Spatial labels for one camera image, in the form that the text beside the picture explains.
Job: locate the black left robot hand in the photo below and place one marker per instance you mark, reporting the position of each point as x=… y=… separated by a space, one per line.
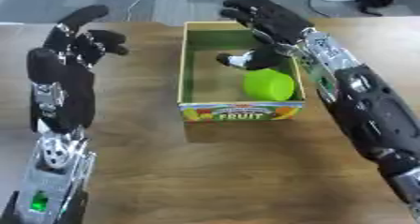
x=71 y=77

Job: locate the cardboard box with green inside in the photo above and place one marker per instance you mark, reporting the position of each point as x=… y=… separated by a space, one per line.
x=219 y=77

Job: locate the silver and black right robot arm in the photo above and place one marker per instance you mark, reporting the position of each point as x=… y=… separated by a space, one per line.
x=366 y=109

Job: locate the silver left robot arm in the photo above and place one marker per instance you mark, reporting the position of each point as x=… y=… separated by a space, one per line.
x=52 y=174

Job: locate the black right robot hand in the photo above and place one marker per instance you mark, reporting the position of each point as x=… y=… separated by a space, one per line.
x=273 y=18

